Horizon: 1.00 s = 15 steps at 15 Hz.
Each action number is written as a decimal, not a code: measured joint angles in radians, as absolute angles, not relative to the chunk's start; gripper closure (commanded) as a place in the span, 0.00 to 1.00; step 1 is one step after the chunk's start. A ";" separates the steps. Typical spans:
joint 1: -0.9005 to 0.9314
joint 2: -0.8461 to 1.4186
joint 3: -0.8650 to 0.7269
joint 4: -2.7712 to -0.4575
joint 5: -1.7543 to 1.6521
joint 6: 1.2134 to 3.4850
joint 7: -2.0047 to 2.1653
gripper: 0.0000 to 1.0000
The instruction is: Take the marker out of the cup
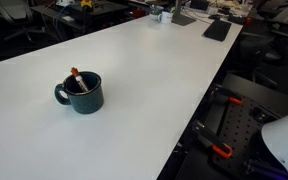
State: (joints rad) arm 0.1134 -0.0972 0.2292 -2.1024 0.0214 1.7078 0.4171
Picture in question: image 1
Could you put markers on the orange capped white marker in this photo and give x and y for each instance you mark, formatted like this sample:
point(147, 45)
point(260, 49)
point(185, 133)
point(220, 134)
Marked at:
point(80, 80)

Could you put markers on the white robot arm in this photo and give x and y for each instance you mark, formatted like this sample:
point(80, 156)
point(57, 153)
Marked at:
point(284, 136)

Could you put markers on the dark teal speckled mug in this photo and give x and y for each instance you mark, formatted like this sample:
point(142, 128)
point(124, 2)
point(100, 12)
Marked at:
point(87, 101)

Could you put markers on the white ceramic mug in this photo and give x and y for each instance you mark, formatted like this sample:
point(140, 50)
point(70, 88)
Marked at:
point(166, 17)

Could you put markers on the red object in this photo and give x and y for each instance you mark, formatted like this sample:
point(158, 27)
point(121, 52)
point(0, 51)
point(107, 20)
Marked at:
point(138, 13)

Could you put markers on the green and white bowl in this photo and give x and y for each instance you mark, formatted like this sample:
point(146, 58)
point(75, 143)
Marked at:
point(154, 13)

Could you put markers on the grey monitor stand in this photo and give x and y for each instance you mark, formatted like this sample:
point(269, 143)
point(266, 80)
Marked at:
point(182, 19)

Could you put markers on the dark background desk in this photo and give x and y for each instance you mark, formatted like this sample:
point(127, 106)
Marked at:
point(109, 8)

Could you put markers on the black flat pad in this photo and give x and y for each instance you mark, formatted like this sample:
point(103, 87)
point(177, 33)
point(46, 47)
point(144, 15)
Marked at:
point(217, 30)

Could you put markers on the black computer mouse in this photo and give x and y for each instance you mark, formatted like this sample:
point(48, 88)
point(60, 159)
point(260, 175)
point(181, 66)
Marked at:
point(214, 16)

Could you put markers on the black box device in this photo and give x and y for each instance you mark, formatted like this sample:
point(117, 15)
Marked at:
point(199, 4)

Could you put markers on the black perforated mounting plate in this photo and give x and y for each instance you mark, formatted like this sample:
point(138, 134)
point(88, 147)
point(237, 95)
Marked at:
point(240, 126)

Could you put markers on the yellow and red tool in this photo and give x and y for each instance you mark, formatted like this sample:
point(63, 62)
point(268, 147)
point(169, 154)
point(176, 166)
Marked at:
point(86, 3)

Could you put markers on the black robot cart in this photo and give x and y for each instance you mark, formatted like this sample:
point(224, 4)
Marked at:
point(250, 86)

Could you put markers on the black case with red tag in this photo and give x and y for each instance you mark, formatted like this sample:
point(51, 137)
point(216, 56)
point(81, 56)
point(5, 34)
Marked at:
point(236, 18)

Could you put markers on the black knob on plate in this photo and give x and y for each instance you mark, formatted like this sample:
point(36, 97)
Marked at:
point(259, 114)

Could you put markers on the black and grey office chair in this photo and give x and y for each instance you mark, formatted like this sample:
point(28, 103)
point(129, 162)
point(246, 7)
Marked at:
point(284, 43)

